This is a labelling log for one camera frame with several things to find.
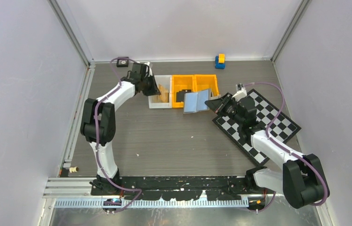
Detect white plastic bin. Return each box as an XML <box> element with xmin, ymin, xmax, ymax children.
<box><xmin>148</xmin><ymin>75</ymin><xmax>173</xmax><ymax>109</ymax></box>

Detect slotted metal rail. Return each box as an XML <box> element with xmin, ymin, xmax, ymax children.
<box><xmin>54</xmin><ymin>197</ymin><xmax>249</xmax><ymax>209</ymax></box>

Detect black wallet in orange bin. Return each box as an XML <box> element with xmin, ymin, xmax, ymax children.
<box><xmin>176</xmin><ymin>89</ymin><xmax>192</xmax><ymax>103</ymax></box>

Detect right orange plastic bin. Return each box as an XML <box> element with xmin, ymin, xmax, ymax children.
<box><xmin>194</xmin><ymin>74</ymin><xmax>220</xmax><ymax>97</ymax></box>

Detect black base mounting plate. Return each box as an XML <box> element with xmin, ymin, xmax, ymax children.
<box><xmin>90</xmin><ymin>176</ymin><xmax>272</xmax><ymax>201</ymax></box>

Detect small cream spool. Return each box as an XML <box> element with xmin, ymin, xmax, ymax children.
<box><xmin>69</xmin><ymin>167</ymin><xmax>79</xmax><ymax>173</ymax></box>

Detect small black square device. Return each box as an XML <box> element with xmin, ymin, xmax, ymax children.
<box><xmin>116</xmin><ymin>56</ymin><xmax>129</xmax><ymax>68</ymax></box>

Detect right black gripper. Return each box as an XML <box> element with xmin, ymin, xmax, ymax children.
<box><xmin>205</xmin><ymin>92</ymin><xmax>244</xmax><ymax>126</ymax></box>

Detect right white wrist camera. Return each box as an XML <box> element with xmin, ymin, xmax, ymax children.
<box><xmin>232</xmin><ymin>83</ymin><xmax>247</xmax><ymax>102</ymax></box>

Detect black white checkerboard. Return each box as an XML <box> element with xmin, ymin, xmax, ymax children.
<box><xmin>212</xmin><ymin>89</ymin><xmax>301</xmax><ymax>166</ymax></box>

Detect orange plastic bin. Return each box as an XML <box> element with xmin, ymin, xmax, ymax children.
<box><xmin>172</xmin><ymin>74</ymin><xmax>195</xmax><ymax>108</ymax></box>
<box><xmin>194</xmin><ymin>74</ymin><xmax>220</xmax><ymax>97</ymax></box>

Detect wooden cards in white bin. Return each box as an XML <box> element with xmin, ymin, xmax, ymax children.
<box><xmin>158</xmin><ymin>84</ymin><xmax>169</xmax><ymax>103</ymax></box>

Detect blue yellow toy block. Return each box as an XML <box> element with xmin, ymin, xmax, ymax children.
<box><xmin>215</xmin><ymin>54</ymin><xmax>225</xmax><ymax>69</ymax></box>

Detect middle orange plastic bin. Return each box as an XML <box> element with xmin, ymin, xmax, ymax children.
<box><xmin>172</xmin><ymin>74</ymin><xmax>195</xmax><ymax>108</ymax></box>

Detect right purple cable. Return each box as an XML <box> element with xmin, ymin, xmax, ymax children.
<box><xmin>241</xmin><ymin>82</ymin><xmax>329</xmax><ymax>214</ymax></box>

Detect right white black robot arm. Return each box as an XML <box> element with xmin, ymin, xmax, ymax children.
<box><xmin>205</xmin><ymin>93</ymin><xmax>330</xmax><ymax>209</ymax></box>

